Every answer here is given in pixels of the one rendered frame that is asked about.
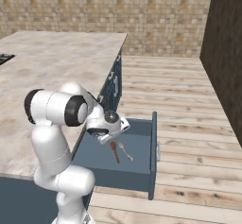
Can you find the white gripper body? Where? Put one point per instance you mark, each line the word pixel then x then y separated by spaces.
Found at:
pixel 107 137

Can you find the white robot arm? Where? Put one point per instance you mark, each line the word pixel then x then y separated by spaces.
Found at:
pixel 50 146

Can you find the blue open drawer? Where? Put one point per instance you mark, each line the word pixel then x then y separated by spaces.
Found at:
pixel 138 139

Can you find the blue island cabinet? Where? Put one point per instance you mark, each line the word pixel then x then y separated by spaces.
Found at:
pixel 19 202

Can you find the wooden spoon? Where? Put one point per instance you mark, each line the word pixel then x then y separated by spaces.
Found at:
pixel 116 153

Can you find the metal spoon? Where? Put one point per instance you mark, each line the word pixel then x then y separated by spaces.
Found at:
pixel 126 152

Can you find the black hob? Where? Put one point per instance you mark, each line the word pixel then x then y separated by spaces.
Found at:
pixel 4 58

